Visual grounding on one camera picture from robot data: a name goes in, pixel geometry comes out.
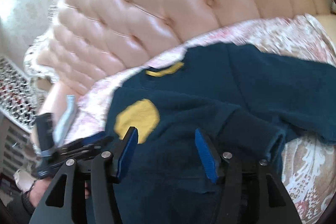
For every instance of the light blue folded cloth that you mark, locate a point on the light blue folded cloth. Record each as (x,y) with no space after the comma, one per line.
(65,119)

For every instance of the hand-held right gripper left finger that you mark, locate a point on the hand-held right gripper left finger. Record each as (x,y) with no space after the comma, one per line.
(128,150)

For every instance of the pink tufted leather sofa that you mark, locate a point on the pink tufted leather sofa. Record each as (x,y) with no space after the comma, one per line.
(144,3)

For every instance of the mirrored drawer cabinet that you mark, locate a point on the mirrored drawer cabinet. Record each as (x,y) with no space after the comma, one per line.
(15,148)

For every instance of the person's left forearm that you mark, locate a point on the person's left forearm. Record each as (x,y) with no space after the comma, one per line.
(21,209)

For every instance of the person's left hand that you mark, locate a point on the person's left hand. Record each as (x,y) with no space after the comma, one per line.
(39,192)

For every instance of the pink floral blanket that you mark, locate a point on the pink floral blanket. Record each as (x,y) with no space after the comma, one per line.
(309,161)

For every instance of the white lattice screen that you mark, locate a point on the white lattice screen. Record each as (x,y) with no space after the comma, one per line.
(15,92)

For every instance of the dark blue sweatshirt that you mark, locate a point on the dark blue sweatshirt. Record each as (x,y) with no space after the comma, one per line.
(183,108)

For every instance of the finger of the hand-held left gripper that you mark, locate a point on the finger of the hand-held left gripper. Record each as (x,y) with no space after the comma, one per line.
(97,140)
(78,150)

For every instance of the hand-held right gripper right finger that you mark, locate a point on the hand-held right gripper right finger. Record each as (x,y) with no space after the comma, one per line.
(207,158)

